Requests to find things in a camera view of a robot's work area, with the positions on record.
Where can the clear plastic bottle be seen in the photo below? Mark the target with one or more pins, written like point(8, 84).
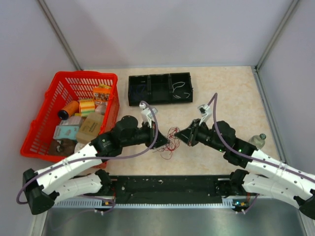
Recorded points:
point(258, 140)

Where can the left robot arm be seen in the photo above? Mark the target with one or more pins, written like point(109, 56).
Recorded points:
point(46, 187)

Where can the orange snack package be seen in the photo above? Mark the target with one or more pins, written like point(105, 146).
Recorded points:
point(101, 94)

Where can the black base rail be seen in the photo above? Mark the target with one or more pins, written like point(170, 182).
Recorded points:
point(199, 189)

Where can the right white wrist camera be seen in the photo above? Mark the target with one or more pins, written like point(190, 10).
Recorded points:
point(205, 112)

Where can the brown cardboard box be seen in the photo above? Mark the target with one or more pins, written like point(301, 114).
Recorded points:
point(90, 128)

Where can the teal small box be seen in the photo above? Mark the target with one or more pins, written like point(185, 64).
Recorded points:
point(65, 132)

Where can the orange black cylinder can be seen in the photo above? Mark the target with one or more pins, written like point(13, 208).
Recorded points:
point(68, 110)

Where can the black three-compartment tray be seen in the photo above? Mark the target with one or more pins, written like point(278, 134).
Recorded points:
point(160, 89)

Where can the pink wrapped package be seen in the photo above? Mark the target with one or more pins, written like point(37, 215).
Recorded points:
point(101, 109)

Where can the yellow green striped roll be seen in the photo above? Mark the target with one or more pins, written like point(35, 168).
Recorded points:
point(86, 106)

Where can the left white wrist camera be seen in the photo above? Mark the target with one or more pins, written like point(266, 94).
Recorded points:
point(146, 114)

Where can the red plastic basket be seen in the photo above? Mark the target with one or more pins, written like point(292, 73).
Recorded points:
point(65, 87)

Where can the pink white box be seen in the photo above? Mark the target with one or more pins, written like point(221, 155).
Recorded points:
point(72, 121)

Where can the white slotted cable duct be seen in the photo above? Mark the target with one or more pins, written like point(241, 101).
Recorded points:
point(82, 203)

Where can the brown furry item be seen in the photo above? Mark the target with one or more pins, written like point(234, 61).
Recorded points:
point(62, 147)

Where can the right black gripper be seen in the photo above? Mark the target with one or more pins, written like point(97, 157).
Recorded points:
point(186, 135)

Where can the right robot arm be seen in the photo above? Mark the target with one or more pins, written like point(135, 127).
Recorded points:
point(259, 173)

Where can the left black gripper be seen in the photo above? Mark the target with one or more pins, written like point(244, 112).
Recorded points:
point(151, 132)

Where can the white round container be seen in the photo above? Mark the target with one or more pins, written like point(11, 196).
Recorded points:
point(78, 147)

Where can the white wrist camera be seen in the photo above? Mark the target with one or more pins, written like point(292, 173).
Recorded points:
point(205, 112)
point(146, 114)

